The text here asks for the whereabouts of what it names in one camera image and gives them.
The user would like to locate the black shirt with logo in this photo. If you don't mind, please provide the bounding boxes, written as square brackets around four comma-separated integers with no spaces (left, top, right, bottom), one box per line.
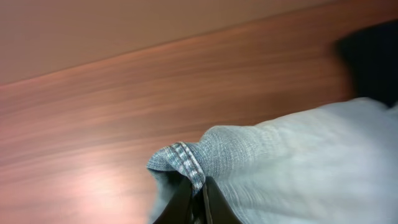
[334,19,397,107]

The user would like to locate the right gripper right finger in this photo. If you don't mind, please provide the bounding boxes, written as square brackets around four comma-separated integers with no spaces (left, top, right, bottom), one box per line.
[202,177,241,224]

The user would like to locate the light blue denim shorts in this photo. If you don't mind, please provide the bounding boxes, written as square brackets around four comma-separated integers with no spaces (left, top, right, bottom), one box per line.
[147,98,397,223]

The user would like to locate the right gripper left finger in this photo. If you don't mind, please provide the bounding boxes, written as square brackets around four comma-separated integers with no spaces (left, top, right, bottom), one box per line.
[154,177,192,224]

